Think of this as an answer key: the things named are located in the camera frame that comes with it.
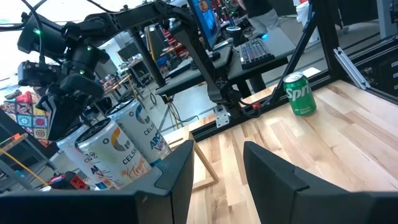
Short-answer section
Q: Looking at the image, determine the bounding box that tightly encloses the backlit laptop keyboard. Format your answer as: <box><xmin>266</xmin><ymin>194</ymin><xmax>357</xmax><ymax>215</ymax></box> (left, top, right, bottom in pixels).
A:
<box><xmin>238</xmin><ymin>37</ymin><xmax>276</xmax><ymax>70</ymax></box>

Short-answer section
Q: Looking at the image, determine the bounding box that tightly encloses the black metal table frame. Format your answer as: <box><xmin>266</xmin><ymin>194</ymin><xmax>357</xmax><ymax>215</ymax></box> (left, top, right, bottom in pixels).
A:
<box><xmin>189</xmin><ymin>0</ymin><xmax>398</xmax><ymax>142</ymax></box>

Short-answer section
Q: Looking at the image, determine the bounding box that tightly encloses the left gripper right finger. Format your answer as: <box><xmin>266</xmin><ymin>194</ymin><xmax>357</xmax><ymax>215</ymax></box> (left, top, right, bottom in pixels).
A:
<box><xmin>243</xmin><ymin>141</ymin><xmax>398</xmax><ymax>224</ymax></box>

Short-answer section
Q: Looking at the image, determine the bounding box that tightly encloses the grey metal bracket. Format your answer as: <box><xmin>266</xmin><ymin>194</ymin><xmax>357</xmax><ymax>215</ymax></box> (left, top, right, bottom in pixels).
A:
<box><xmin>213</xmin><ymin>105</ymin><xmax>231</xmax><ymax>129</ymax></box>

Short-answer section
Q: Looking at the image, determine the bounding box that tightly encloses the colourful patchwork cloth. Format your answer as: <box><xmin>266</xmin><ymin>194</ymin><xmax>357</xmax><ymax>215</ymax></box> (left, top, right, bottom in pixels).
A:
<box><xmin>0</xmin><ymin>91</ymin><xmax>52</xmax><ymax>147</ymax></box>

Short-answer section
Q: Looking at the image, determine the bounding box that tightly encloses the green Sprite can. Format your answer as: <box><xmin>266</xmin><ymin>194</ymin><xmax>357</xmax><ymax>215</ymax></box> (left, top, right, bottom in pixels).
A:
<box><xmin>282</xmin><ymin>71</ymin><xmax>317</xmax><ymax>118</ymax></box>

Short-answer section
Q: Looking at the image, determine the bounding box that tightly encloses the yellow floor cable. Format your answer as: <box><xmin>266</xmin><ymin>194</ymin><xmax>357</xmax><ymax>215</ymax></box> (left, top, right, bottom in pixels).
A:
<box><xmin>169</xmin><ymin>104</ymin><xmax>200</xmax><ymax>124</ymax></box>

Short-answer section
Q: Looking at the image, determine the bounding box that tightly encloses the silver aluminium rail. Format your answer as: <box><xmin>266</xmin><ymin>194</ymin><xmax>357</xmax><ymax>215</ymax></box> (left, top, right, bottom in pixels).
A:
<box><xmin>334</xmin><ymin>46</ymin><xmax>371</xmax><ymax>91</ymax></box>

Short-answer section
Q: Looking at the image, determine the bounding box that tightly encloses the red and black object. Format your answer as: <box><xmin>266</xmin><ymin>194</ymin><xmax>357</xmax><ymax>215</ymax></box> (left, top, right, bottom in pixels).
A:
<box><xmin>48</xmin><ymin>170</ymin><xmax>90</xmax><ymax>190</ymax></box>

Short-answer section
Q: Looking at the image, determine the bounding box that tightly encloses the black side desk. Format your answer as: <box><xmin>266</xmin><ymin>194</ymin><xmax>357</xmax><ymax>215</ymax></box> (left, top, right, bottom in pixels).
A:
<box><xmin>155</xmin><ymin>30</ymin><xmax>299</xmax><ymax>97</ymax></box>

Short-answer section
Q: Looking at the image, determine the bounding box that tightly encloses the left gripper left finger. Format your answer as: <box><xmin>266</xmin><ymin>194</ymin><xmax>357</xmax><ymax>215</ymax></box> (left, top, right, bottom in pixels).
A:
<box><xmin>0</xmin><ymin>139</ymin><xmax>195</xmax><ymax>224</ymax></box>

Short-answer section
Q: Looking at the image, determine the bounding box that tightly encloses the person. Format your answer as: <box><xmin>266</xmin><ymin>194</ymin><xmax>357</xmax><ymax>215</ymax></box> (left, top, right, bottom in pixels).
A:
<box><xmin>241</xmin><ymin>0</ymin><xmax>280</xmax><ymax>35</ymax></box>

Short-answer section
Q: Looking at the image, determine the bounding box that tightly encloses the white Celsius slim can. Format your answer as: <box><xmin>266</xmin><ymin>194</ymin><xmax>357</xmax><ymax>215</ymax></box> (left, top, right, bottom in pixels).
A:
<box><xmin>105</xmin><ymin>96</ymin><xmax>172</xmax><ymax>167</ymax></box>
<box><xmin>75</xmin><ymin>118</ymin><xmax>152</xmax><ymax>190</ymax></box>

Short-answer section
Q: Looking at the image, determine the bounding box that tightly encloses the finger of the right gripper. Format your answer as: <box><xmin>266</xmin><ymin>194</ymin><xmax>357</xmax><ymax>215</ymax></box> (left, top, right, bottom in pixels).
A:
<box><xmin>46</xmin><ymin>93</ymin><xmax>93</xmax><ymax>141</ymax></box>

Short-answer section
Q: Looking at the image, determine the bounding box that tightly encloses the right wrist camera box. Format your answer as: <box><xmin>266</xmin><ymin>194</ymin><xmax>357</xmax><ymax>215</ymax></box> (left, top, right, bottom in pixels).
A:
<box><xmin>17</xmin><ymin>60</ymin><xmax>63</xmax><ymax>88</ymax></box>

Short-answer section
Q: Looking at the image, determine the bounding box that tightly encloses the wooden background workbench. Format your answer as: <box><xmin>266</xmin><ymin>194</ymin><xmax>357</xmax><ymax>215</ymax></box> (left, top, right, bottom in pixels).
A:
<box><xmin>104</xmin><ymin>73</ymin><xmax>139</xmax><ymax>100</ymax></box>

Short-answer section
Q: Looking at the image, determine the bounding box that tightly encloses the white bin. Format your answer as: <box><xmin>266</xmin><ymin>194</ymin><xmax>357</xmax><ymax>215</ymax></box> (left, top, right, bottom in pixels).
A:
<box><xmin>295</xmin><ymin>0</ymin><xmax>321</xmax><ymax>43</ymax></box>

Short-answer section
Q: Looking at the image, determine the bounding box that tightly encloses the Celsius Arctic Vibe can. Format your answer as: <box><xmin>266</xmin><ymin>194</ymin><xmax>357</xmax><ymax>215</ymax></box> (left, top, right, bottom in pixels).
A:
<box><xmin>55</xmin><ymin>123</ymin><xmax>108</xmax><ymax>190</ymax></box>

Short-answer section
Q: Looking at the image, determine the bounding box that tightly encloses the black cylindrical speaker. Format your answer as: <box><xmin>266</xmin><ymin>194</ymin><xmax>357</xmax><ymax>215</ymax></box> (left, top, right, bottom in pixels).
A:
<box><xmin>226</xmin><ymin>26</ymin><xmax>246</xmax><ymax>47</ymax></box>

